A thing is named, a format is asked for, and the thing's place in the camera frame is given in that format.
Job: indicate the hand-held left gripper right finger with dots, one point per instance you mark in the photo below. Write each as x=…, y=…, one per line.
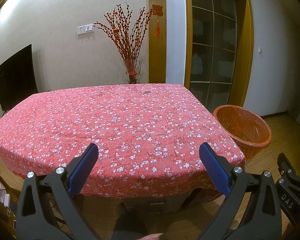
x=215, y=170

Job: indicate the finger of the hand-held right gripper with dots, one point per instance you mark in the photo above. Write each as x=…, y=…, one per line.
x=287, y=166

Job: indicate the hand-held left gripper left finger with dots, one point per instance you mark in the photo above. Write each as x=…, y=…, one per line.
x=82, y=172

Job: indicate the orange lattice waste basket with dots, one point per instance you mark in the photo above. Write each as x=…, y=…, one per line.
x=242, y=127

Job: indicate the person's left hand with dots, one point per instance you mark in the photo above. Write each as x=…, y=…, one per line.
x=152, y=237

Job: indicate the red floral tablecloth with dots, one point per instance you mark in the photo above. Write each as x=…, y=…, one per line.
x=115, y=120

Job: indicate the white power adapter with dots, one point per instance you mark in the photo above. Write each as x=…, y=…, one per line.
x=7, y=198

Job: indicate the clear glass vase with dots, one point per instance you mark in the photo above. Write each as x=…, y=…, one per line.
x=133, y=71

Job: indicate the black television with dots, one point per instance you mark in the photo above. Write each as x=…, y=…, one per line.
x=15, y=77

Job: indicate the red berry branch bouquet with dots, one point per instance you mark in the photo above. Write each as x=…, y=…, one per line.
x=127, y=35

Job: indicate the red hanging tassel decoration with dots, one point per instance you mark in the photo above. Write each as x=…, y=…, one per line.
x=157, y=11

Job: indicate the glass door with wooden frame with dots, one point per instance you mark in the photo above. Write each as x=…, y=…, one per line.
x=212, y=55

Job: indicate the small white light switch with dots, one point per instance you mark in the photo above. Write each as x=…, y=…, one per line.
x=260, y=50

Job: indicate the white wall outlet panel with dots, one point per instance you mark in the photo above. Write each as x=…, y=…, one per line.
x=85, y=29

